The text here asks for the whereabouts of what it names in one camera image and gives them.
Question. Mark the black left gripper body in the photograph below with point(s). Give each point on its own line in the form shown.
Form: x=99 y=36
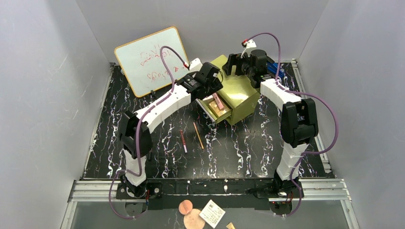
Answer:
x=209 y=80

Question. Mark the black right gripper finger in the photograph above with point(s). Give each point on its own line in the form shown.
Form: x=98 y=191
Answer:
x=242 y=65
x=231 y=61

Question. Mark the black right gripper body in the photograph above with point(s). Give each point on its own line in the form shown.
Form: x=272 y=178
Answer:
x=236 y=63

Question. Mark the pink makeup box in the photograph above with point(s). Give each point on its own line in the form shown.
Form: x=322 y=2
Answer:
x=218 y=101

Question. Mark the green metal drawer box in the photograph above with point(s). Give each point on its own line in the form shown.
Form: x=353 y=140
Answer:
x=238 y=97

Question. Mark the orange makeup box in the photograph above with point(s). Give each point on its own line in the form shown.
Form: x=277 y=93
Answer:
x=218 y=110

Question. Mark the dark red makeup pencil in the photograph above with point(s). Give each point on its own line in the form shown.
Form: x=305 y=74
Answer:
x=183 y=141

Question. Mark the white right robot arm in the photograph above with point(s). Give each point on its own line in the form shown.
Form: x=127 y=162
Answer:
x=285 y=179

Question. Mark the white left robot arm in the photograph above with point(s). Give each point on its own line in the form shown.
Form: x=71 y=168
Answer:
x=136 y=128

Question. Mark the thin tan makeup pencil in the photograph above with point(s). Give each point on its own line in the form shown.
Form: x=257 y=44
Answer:
x=198 y=135

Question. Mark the blue object behind box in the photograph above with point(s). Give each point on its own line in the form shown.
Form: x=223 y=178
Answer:
x=272 y=67

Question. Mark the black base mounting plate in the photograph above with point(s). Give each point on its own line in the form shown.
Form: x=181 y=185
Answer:
x=256 y=193

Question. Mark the small pink round pad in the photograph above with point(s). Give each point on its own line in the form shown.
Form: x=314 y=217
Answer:
x=185 y=207

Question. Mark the white printed paper card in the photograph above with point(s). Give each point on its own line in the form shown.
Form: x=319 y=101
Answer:
x=212 y=213

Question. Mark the large pink round pad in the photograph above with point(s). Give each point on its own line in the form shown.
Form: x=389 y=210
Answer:
x=193 y=220

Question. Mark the small tan wood piece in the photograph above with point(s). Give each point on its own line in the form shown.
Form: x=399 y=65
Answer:
x=230 y=226

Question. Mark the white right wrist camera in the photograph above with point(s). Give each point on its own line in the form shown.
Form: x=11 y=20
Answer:
x=248 y=45

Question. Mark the whiteboard with orange frame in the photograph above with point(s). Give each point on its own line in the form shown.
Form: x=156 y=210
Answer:
x=141 y=62

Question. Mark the aluminium right side rail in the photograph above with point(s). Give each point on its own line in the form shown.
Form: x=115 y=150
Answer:
x=308 y=129

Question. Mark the aluminium frame rail front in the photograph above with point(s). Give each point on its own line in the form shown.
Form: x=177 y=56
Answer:
x=313 y=188

